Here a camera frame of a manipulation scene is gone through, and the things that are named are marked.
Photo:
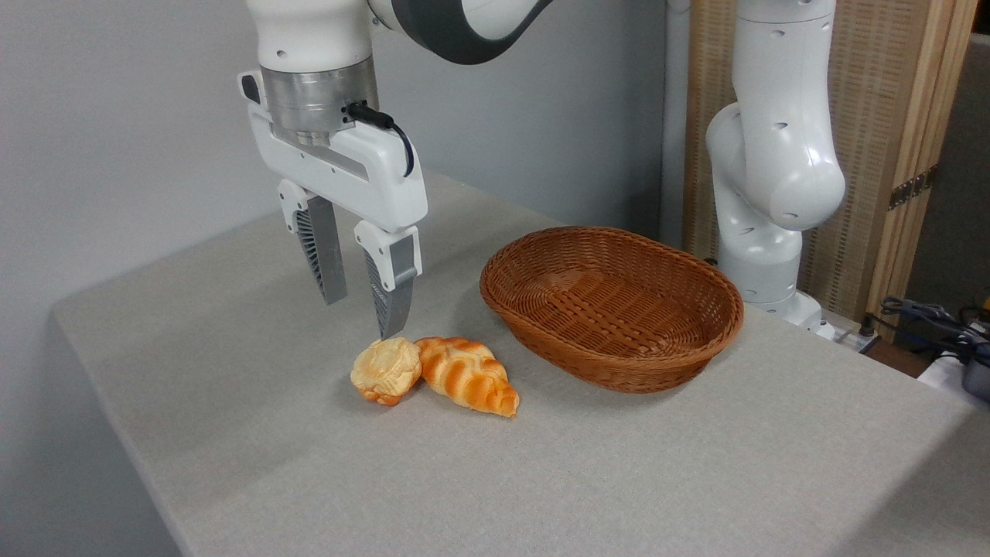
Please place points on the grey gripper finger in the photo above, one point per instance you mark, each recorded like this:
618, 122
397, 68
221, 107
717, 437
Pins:
329, 255
394, 286

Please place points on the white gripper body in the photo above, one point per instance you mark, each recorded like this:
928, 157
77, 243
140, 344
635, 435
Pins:
363, 174

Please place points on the round pale bread roll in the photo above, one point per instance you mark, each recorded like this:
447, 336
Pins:
384, 370

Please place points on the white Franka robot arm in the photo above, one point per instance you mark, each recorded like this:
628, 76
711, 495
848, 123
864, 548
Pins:
773, 155

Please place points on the braided orange bread loaf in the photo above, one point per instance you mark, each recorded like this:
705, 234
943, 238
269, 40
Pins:
468, 375

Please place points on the brown wicker basket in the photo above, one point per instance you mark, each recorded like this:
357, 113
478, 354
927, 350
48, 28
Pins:
611, 309

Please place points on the grey tablecloth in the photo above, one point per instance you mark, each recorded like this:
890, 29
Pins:
541, 480

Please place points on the wooden folding screen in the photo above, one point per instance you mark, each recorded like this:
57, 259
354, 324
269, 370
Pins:
870, 93

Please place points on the metal screen hinge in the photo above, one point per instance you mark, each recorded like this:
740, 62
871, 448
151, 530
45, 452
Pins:
913, 187

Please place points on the white sheet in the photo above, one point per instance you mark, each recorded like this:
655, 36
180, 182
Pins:
940, 379

